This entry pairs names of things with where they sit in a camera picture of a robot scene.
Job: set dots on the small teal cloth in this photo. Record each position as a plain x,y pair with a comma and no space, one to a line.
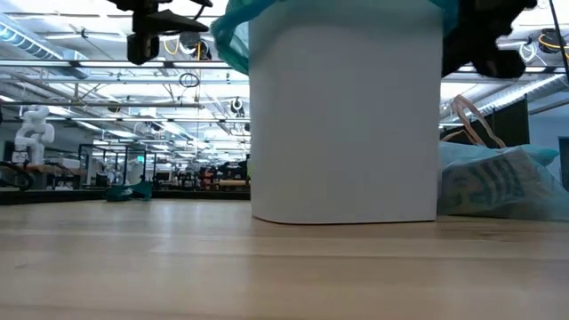
129,192

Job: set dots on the wooden workbench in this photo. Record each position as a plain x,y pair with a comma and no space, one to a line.
49,170

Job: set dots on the white plastic trash bin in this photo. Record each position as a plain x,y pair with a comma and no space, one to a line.
347,124

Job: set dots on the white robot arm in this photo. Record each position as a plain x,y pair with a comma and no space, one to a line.
33,133

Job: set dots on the black partition wall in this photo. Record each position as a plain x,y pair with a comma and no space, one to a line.
515,122

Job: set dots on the light blue trash bag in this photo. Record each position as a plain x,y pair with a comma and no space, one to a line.
502,200

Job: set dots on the black aluminium rig frame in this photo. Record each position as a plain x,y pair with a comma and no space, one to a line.
200,194

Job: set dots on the silver ventilation duct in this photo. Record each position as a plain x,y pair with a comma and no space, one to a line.
31,44
524,91

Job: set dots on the blue door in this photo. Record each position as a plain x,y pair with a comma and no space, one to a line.
564,164

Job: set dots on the large teal cloth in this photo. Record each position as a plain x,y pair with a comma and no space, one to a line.
231,40

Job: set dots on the black rig light bar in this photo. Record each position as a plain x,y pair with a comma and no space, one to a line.
89,64

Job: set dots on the workbench with dark equipment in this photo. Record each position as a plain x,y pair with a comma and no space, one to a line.
222,171

